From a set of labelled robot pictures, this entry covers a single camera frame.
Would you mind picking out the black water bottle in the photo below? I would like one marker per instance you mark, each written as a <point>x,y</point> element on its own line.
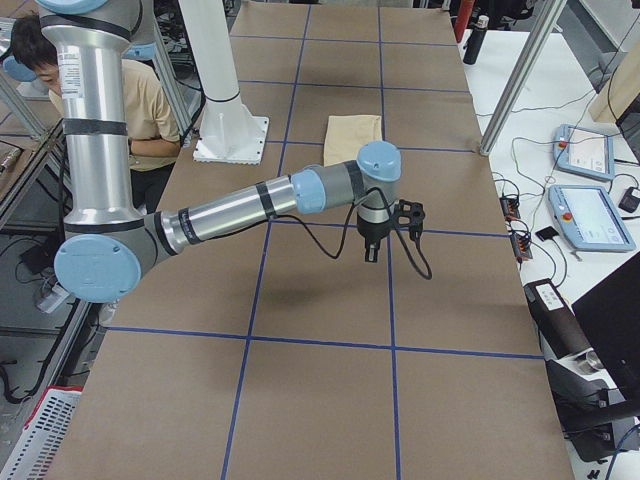
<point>475,40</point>

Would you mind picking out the blue teach pendant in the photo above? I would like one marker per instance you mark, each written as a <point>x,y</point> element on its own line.
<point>588,219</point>
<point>584,152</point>

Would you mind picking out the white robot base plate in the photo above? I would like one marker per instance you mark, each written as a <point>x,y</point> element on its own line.
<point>228,132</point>

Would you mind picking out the upper blue teach pendant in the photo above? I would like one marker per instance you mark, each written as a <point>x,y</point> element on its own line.
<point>584,152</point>

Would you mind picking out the beige long-sleeve printed shirt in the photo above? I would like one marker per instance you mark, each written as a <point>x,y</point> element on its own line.
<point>346,135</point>

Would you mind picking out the seated person in beige shirt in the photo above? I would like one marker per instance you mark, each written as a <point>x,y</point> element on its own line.
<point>153,136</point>

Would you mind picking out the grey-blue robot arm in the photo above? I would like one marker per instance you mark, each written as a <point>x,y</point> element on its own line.
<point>115,232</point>

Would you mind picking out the white perforated basket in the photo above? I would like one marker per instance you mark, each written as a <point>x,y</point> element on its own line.
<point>42,434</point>

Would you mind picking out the grey aluminium frame post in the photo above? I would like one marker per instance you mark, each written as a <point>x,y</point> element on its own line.
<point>528,56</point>

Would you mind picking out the black power adapter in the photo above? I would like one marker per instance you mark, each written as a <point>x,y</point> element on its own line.
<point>630,200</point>

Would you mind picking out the red cylinder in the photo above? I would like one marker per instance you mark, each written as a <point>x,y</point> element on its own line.
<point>462,19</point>

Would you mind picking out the lower blue teach pendant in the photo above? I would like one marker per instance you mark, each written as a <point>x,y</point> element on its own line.
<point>588,219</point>

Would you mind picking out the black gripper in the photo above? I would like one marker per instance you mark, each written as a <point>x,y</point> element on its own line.
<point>373,232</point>

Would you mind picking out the white power strip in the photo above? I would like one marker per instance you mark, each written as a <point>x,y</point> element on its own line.
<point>51,296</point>

